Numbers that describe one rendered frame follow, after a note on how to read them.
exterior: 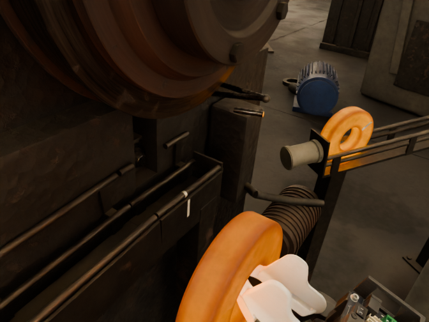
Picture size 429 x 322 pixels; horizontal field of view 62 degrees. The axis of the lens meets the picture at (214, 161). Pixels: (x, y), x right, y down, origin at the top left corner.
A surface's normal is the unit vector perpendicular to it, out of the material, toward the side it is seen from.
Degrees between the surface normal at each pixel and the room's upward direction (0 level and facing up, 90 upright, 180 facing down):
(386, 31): 90
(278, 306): 89
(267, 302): 89
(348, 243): 0
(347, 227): 0
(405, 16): 90
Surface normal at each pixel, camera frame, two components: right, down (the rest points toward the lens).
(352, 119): 0.44, 0.51
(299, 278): -0.49, 0.39
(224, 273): -0.25, -0.51
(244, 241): -0.04, -0.77
